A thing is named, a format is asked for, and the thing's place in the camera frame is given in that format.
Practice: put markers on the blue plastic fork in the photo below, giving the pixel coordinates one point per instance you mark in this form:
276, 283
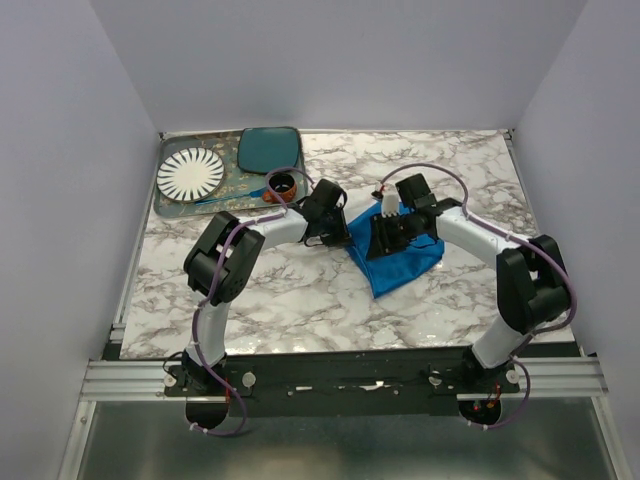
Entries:
252, 194

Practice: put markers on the white striped round plate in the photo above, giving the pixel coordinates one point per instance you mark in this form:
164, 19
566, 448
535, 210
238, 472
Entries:
190, 174

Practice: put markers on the blue cloth napkin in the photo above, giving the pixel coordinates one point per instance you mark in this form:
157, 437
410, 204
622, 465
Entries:
389, 273

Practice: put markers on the orange brown mug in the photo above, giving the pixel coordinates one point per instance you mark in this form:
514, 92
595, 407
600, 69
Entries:
281, 187

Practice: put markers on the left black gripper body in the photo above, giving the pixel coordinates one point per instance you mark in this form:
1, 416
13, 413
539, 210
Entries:
334, 231

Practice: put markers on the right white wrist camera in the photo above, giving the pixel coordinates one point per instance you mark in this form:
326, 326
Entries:
387, 204

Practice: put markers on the green patterned tray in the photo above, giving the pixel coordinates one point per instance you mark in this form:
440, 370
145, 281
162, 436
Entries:
235, 181

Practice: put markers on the aluminium frame rail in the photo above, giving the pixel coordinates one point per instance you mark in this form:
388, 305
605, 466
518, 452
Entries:
123, 381

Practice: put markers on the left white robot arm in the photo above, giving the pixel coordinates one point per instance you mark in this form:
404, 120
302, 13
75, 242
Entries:
221, 262

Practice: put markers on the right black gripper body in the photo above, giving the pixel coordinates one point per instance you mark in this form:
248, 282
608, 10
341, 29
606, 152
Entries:
392, 233

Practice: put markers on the teal square plate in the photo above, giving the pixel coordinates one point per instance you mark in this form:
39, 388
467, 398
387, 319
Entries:
263, 149

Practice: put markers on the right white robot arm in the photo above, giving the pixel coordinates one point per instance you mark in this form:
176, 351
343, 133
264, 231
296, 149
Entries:
532, 286

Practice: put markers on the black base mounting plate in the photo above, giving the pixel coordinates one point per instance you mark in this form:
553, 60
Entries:
431, 381

